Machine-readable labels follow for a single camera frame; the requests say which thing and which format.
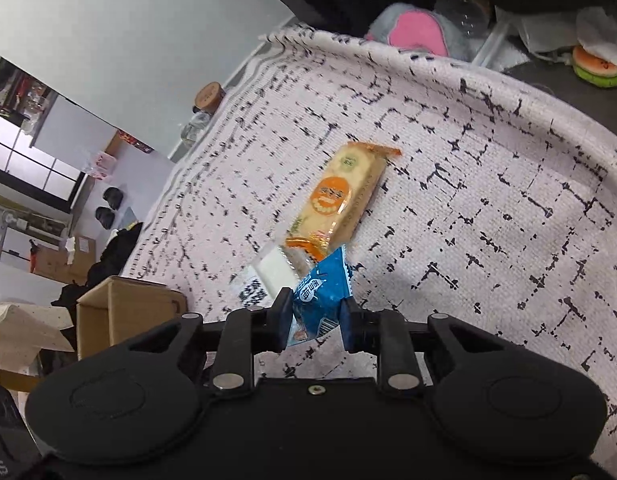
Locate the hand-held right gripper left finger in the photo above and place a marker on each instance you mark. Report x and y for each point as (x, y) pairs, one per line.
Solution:
(283, 317)

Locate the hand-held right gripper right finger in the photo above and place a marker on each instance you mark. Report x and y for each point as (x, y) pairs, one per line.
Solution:
(349, 325)

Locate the blue snack packet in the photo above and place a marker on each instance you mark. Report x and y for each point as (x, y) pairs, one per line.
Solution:
(318, 295)

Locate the cardboard box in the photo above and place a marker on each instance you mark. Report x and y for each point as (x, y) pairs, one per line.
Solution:
(138, 310)

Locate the small white clear packet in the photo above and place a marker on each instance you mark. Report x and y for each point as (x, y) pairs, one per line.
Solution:
(273, 270)

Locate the orange cracker packet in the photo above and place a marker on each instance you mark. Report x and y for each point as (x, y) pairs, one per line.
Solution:
(338, 200)

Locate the white black-flecked woven cloth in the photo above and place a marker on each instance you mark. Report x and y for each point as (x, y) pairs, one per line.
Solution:
(463, 185)

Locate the dark cloth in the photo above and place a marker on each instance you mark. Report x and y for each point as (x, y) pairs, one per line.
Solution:
(113, 255)

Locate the black round object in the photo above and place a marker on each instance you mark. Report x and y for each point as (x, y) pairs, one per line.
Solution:
(112, 197)
(104, 216)

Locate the brown carton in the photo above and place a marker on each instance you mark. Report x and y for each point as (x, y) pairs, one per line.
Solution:
(83, 250)

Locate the red label strip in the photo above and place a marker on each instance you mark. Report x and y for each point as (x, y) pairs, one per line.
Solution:
(136, 141)

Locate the glass jar with wooden lid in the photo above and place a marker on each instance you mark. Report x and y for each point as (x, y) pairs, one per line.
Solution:
(208, 95)

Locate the pink white packet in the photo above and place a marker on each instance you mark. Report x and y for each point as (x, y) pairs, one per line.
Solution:
(101, 165)

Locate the speckled paper bag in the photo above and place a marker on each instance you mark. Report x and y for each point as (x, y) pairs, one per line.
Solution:
(23, 330)

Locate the grey plush with pink heart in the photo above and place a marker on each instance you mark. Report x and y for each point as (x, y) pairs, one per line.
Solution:
(413, 30)

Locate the clear plastic case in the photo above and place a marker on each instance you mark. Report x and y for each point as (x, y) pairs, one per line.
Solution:
(493, 42)

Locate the burger-shaped toy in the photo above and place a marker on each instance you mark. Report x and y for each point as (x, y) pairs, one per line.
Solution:
(595, 67)

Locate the white crumpled cloth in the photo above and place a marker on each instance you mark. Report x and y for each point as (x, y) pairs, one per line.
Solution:
(603, 27)

